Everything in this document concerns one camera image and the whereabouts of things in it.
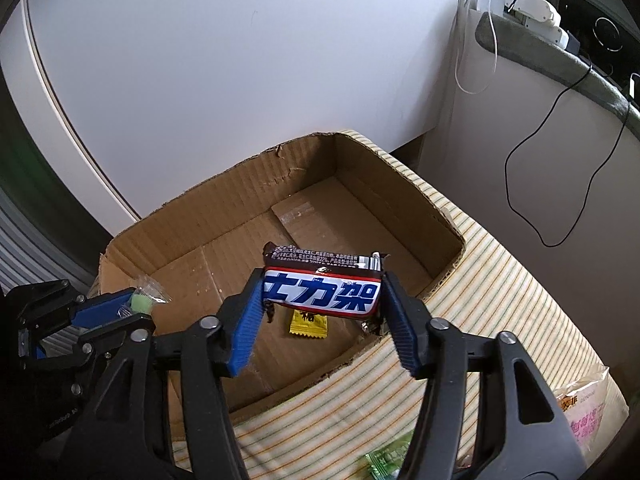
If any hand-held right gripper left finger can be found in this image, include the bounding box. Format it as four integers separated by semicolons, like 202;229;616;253
70;268;266;480

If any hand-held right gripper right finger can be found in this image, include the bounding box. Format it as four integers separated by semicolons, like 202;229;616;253
381;272;588;480

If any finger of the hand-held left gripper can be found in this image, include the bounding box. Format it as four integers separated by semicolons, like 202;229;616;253
14;280;138;335
31;312;155;376

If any green candy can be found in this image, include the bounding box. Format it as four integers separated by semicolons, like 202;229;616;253
122;276;171;319

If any brown chocolate bar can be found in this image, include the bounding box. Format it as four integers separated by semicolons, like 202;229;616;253
262;242;390;336

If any brown cardboard box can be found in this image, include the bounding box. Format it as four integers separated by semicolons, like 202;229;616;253
97;131;467;413

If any light green snack packet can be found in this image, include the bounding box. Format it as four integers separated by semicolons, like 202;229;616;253
363;430;416;480

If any sliced bread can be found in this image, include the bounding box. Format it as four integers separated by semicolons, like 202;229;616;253
552;365;630;466

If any yellow candy packet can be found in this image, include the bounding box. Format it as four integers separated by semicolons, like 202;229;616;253
289;308;329;340

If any grey ribbed panel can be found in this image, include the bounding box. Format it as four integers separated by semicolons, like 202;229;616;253
0;195;103;361

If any striped yellow cloth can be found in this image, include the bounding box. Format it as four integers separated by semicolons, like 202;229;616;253
87;130;631;480

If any white wardrobe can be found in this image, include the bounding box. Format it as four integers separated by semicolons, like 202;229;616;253
0;0;467;241

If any grey windowsill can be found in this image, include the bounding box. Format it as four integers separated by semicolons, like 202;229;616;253
477;10;640;122

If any white device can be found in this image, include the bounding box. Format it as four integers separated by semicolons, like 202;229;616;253
504;0;572;51

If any black cable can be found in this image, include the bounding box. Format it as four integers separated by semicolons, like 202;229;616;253
504;57;632;248

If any white cable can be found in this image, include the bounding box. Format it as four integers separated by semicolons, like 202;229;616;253
452;0;507;95

